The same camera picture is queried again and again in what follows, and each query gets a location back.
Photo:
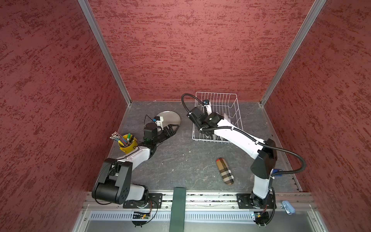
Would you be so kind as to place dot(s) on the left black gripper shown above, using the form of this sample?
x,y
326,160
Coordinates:
x,y
165,129

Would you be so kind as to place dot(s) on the plain grey ceramic plate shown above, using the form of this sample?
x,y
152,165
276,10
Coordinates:
x,y
170,117

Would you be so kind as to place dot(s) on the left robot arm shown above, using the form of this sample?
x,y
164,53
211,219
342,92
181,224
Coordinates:
x,y
114,185

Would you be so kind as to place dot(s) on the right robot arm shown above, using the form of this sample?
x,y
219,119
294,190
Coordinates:
x,y
264,157

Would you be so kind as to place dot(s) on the yellow pen cup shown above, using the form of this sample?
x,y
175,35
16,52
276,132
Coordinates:
x,y
132,147

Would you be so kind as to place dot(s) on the bundle of coloured pens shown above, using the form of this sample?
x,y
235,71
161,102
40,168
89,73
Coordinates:
x,y
123,142

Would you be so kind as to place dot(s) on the plaid beige glasses case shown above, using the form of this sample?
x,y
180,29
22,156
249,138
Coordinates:
x,y
225,171

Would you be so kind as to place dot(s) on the blue black stapler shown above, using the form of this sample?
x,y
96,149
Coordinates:
x,y
277,172

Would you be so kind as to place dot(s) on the light blue small object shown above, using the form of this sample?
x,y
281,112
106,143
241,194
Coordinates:
x,y
287,206

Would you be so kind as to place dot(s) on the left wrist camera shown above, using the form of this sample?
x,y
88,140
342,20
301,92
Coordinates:
x,y
158,120

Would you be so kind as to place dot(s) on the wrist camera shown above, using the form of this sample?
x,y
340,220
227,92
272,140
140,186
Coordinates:
x,y
206,105
158,120

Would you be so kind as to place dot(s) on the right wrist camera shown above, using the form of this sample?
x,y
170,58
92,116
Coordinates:
x,y
206,105

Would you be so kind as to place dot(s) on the white wire dish rack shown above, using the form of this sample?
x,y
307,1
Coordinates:
x,y
225,104

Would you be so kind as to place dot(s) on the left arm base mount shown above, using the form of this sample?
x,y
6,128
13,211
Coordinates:
x,y
149,201

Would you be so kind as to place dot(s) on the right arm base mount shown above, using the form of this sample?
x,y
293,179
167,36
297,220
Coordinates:
x,y
250,201

